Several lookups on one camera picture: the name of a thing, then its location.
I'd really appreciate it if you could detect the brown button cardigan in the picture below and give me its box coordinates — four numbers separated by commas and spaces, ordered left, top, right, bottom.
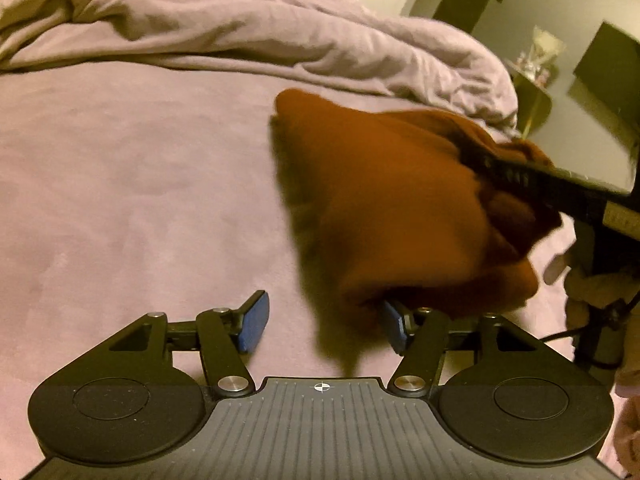
270, 88, 565, 323

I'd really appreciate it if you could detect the lavender crumpled duvet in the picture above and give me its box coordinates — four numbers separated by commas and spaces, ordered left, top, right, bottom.
0, 0, 518, 133

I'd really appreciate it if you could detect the person's pink clothing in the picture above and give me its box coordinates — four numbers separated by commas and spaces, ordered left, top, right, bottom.
611, 367, 640, 480

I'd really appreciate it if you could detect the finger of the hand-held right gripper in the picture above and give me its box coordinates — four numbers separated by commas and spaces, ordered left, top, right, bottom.
452, 132, 563, 197

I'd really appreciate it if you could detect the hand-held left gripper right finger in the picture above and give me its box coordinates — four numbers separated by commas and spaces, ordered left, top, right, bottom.
377, 299, 542, 399

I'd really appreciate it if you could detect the white table ornament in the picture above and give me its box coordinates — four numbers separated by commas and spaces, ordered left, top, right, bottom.
519, 25, 567, 85

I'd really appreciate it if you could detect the person's right hand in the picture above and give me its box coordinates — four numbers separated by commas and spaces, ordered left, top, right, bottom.
544, 251, 635, 317

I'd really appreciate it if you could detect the lavender bed sheet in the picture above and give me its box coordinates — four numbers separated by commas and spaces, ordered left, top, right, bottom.
0, 57, 581, 391

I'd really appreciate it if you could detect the black cable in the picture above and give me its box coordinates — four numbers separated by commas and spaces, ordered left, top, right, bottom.
539, 329, 623, 372

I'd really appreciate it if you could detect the yellow-green side table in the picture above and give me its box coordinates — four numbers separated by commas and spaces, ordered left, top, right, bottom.
504, 59, 554, 137

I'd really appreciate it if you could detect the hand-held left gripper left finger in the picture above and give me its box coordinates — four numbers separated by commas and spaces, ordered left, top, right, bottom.
107, 289, 271, 399

